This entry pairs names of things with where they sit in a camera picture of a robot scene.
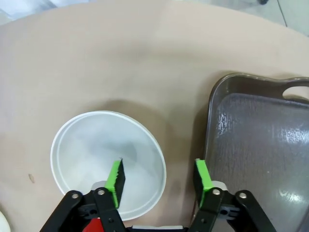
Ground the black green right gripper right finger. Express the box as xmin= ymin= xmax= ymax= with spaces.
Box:
xmin=190 ymin=159 xmax=278 ymax=232

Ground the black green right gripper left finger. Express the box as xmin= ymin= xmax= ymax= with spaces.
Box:
xmin=38 ymin=158 xmax=127 ymax=232

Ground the white round bowl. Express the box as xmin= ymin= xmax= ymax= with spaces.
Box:
xmin=50 ymin=111 xmax=167 ymax=221

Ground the dark brown plastic tray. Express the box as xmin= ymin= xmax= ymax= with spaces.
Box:
xmin=204 ymin=72 xmax=309 ymax=232

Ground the white rounded object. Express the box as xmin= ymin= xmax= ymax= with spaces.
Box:
xmin=0 ymin=211 xmax=10 ymax=232

